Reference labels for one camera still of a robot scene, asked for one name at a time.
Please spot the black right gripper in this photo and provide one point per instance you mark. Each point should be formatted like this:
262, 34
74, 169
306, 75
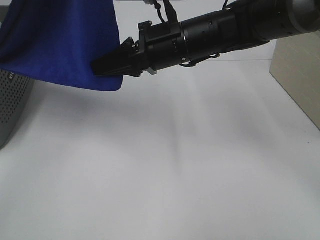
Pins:
160, 46

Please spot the blue microfibre towel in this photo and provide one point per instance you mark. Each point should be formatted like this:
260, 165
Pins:
55, 41

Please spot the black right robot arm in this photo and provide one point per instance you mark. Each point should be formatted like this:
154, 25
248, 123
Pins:
240, 25

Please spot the grey perforated plastic basket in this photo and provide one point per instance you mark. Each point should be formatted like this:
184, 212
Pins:
15, 91

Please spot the beige box with grey rim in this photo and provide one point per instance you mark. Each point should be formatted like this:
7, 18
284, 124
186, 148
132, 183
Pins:
296, 67

